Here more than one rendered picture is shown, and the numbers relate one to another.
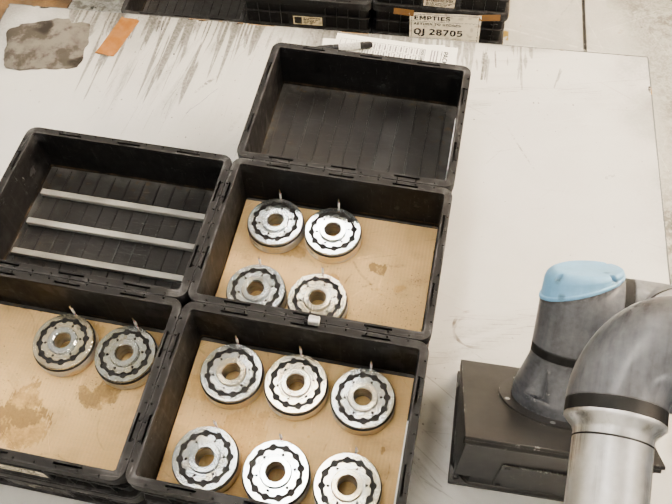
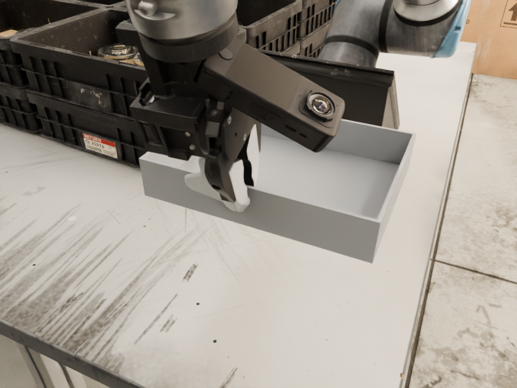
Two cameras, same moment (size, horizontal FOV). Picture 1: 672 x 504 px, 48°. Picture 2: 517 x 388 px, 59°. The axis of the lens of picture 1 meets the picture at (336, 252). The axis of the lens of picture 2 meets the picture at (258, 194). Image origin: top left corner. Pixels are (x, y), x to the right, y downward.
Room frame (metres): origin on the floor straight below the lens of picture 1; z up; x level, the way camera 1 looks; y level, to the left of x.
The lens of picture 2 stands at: (-0.47, -0.42, 1.21)
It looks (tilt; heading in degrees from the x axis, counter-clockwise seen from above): 36 degrees down; 15
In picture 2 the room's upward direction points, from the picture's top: straight up
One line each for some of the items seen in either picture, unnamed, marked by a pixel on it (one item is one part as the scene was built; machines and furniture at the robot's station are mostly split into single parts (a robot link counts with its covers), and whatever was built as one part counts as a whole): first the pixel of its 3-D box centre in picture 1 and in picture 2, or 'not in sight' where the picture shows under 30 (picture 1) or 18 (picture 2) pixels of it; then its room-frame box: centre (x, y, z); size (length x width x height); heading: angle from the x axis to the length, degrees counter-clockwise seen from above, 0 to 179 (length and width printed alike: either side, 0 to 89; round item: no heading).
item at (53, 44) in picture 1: (44, 42); not in sight; (1.44, 0.69, 0.71); 0.22 x 0.19 x 0.01; 80
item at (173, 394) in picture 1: (286, 423); (135, 63); (0.39, 0.09, 0.87); 0.40 x 0.30 x 0.11; 77
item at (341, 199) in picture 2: not in sight; (284, 163); (-0.01, -0.33, 0.92); 0.27 x 0.20 x 0.05; 80
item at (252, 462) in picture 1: (275, 472); not in sight; (0.32, 0.10, 0.86); 0.10 x 0.10 x 0.01
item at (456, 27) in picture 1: (444, 33); not in sight; (1.74, -0.35, 0.41); 0.31 x 0.02 x 0.16; 80
